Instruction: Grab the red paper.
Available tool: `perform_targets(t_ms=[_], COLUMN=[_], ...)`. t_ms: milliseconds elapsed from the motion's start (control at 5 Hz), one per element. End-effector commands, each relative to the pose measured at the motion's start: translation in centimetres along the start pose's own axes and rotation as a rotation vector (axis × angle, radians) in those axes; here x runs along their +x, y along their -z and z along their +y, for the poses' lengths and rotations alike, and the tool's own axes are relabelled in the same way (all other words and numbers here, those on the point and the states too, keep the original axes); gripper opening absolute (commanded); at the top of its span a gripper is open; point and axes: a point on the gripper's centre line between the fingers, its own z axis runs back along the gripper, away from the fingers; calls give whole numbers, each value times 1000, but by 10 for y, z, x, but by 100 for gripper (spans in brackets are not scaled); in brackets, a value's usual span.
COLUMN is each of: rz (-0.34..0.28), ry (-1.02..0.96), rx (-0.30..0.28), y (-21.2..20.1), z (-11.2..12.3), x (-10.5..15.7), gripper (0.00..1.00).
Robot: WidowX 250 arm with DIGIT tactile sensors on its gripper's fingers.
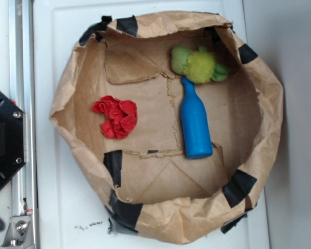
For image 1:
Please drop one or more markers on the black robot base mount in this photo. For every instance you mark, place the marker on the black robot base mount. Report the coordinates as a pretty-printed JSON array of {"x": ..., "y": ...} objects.
[{"x": 12, "y": 157}]

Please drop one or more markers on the blue plastic bottle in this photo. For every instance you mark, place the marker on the blue plastic bottle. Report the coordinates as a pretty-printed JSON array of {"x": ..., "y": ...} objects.
[{"x": 195, "y": 124}]

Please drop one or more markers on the aluminium rail frame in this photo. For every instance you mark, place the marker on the aluminium rail frame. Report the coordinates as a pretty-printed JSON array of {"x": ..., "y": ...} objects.
[{"x": 23, "y": 229}]

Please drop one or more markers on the red paper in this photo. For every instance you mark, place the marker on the red paper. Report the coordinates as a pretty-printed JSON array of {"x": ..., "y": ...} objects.
[{"x": 121, "y": 116}]

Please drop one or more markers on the green plush toy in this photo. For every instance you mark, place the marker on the green plush toy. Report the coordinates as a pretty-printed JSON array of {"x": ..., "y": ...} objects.
[{"x": 200, "y": 66}]

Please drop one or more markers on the brown paper bag tray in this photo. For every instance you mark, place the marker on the brown paper bag tray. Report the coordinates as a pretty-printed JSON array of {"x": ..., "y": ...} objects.
[{"x": 145, "y": 180}]

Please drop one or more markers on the white plastic board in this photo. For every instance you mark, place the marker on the white plastic board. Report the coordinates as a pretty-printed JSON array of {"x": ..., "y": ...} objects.
[{"x": 70, "y": 213}]

